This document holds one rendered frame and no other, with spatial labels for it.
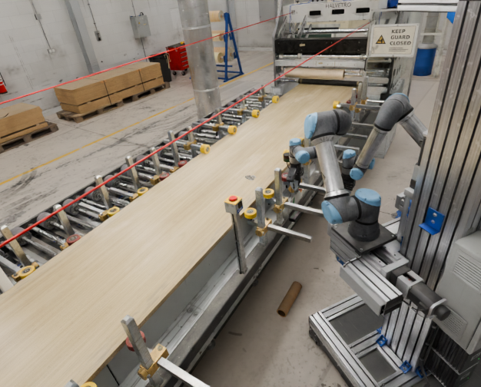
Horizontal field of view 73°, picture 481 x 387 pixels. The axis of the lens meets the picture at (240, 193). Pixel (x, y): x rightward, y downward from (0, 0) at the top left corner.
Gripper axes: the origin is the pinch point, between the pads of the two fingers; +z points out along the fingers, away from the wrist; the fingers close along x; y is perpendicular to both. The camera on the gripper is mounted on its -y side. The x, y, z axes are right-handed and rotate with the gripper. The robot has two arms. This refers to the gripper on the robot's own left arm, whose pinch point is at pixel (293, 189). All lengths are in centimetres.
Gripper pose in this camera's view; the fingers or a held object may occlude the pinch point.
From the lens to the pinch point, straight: 219.5
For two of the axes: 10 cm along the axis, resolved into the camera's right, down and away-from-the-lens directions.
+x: -8.5, -2.2, 4.8
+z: 1.0, 8.3, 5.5
